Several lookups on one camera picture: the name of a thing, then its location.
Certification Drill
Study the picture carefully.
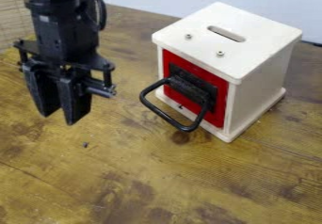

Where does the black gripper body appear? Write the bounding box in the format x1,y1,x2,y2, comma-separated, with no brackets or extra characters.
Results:
13,12,116,98

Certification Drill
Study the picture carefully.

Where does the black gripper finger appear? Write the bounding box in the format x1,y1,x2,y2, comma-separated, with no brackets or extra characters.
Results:
22,62,59,117
57,78,92,125

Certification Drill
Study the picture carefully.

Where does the red drawer with black handle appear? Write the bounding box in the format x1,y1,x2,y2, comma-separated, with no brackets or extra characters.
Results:
138,50,228,132

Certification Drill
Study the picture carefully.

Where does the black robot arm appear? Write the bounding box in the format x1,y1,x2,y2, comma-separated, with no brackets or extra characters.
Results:
13,0,116,125

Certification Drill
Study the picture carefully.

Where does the black cable loop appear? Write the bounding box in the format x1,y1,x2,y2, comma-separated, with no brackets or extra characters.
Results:
82,0,108,32

